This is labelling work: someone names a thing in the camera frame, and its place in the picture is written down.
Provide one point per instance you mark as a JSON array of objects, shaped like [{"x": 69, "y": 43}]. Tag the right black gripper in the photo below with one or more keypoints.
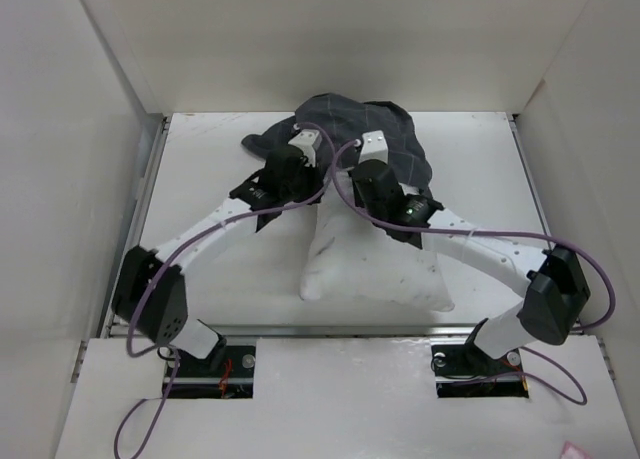
[{"x": 358, "y": 200}]

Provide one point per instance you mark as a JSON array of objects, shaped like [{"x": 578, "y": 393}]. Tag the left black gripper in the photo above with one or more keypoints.
[{"x": 312, "y": 172}]

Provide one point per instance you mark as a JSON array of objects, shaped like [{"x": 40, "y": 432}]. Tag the white pillow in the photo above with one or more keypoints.
[{"x": 351, "y": 260}]

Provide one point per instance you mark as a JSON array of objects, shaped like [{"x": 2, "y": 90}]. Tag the dark grey checked pillowcase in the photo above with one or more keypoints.
[{"x": 345, "y": 119}]

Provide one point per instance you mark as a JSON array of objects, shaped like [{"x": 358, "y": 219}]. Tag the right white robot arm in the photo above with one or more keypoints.
[{"x": 550, "y": 282}]

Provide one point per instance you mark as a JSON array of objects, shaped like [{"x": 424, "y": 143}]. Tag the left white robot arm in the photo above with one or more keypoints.
[{"x": 151, "y": 291}]

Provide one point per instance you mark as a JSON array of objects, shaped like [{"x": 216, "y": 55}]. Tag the pink object at corner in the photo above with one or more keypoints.
[{"x": 572, "y": 451}]

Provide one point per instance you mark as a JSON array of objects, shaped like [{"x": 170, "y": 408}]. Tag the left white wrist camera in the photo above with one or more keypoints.
[{"x": 307, "y": 143}]

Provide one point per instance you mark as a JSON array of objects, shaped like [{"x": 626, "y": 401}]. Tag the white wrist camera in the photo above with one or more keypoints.
[
  {"x": 373, "y": 147},
  {"x": 307, "y": 143}
]

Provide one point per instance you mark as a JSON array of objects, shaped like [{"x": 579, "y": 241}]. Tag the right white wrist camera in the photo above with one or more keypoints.
[{"x": 373, "y": 147}]

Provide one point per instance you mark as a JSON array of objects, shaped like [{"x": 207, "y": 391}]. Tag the aluminium right rail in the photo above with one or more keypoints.
[{"x": 512, "y": 120}]

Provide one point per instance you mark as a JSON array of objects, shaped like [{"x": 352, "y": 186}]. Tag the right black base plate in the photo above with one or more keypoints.
[{"x": 462, "y": 371}]

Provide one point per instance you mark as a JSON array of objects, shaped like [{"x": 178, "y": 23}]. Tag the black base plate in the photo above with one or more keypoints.
[
  {"x": 230, "y": 377},
  {"x": 462, "y": 371}
]

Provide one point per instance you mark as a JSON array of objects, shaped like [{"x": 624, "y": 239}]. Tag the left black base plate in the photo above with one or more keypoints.
[{"x": 230, "y": 377}]

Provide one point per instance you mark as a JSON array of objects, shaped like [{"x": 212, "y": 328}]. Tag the aluminium front rail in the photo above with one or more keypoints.
[{"x": 446, "y": 330}]

